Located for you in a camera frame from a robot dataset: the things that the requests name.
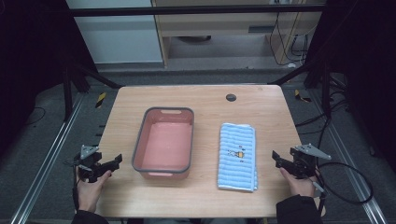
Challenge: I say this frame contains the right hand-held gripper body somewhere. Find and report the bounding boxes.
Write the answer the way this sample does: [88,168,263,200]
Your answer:
[289,143,332,180]

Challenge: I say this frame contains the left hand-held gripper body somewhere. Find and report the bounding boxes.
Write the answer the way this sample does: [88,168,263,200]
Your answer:
[72,144,109,184]

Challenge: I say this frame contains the blue striped towel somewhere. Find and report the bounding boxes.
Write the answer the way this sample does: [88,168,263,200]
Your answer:
[217,122,259,193]

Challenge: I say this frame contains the pink basin with grey rim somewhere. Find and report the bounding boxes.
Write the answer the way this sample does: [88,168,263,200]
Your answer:
[131,106,195,181]

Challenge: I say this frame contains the person's right hand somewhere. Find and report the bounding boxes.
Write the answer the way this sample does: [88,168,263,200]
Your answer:
[279,167,318,199]

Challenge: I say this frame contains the person's left hand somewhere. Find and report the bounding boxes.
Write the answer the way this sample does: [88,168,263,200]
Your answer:
[76,169,113,215]

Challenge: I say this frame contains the yellow black tape mark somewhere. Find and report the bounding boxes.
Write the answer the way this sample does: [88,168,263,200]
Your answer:
[293,89,313,104]
[94,91,107,109]

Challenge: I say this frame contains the black metal stand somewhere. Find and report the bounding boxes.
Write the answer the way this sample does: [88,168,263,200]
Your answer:
[60,57,125,123]
[266,57,333,119]

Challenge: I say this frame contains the dark curtain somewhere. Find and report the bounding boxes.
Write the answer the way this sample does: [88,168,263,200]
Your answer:
[0,0,98,158]
[303,0,396,174]

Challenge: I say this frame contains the white cabinet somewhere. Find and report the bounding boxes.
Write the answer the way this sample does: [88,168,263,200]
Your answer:
[65,0,164,65]

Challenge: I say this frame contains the light wooden desk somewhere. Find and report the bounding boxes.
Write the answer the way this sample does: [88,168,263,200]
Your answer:
[150,0,327,68]

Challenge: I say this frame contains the aluminium floor rail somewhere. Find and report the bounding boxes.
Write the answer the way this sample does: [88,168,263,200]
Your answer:
[307,89,389,224]
[8,92,86,224]

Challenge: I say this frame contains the black floor cables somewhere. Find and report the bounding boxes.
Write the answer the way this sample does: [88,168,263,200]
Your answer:
[293,77,354,150]

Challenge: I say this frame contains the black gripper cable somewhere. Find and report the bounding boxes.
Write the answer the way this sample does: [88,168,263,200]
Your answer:
[312,161,375,218]

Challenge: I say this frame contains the thin black floor cable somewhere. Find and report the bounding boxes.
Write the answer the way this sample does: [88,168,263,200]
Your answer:
[23,106,47,127]

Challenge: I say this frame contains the black hanging cables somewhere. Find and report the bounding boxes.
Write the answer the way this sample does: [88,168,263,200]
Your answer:
[268,11,313,67]

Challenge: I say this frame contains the black horizontal frame bar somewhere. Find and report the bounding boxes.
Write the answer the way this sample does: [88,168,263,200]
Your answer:
[69,4,327,18]

